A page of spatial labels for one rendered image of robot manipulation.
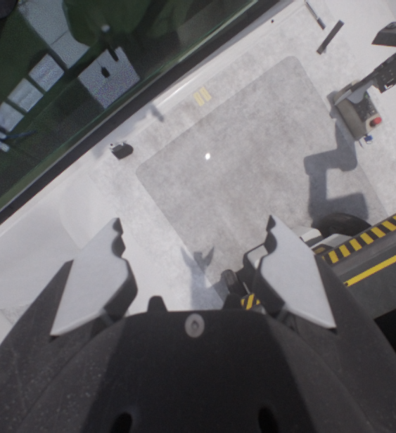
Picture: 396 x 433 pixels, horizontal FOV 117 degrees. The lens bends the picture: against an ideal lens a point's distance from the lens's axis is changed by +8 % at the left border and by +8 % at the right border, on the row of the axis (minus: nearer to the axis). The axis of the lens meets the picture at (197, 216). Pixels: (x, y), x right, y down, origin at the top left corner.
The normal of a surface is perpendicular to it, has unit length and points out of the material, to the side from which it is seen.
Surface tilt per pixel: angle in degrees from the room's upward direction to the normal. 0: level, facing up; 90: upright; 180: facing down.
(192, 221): 0
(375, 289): 0
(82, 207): 12
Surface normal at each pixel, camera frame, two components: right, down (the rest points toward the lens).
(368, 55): 0.00, 0.06
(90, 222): -0.22, 0.20
